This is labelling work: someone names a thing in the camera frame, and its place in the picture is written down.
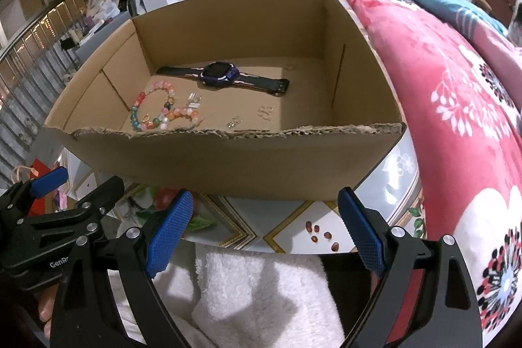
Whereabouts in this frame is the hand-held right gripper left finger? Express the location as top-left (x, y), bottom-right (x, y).
top-left (49, 190), bottom-right (194, 348)

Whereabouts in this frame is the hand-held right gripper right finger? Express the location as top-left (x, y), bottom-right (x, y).
top-left (338, 187), bottom-right (484, 348)

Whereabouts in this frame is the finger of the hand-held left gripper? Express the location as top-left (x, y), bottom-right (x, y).
top-left (0, 167), bottom-right (68, 210)
top-left (75, 176), bottom-right (125, 238)

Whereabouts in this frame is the colourful bead bracelet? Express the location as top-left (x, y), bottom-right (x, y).
top-left (130, 103), bottom-right (192, 133)

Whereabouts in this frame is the torn cardboard box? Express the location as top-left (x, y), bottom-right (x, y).
top-left (44, 0), bottom-right (407, 202)

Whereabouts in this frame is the black purple smartwatch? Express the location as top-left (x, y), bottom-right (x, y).
top-left (156, 62), bottom-right (291, 97)

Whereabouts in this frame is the person's left hand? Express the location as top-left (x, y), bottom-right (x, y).
top-left (38, 287), bottom-right (62, 336)

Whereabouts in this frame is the red gift bag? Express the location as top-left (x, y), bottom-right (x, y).
top-left (11, 158), bottom-right (62, 218)

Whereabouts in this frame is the white fluffy robe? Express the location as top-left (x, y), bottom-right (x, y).
top-left (118, 242), bottom-right (347, 348)

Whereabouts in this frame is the metal stair railing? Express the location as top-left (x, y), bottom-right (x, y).
top-left (0, 0), bottom-right (94, 153)

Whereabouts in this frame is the pink floral blanket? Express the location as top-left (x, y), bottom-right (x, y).
top-left (326, 0), bottom-right (522, 332)

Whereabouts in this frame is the grey flat box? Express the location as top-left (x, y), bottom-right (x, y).
top-left (77, 16), bottom-right (132, 60)

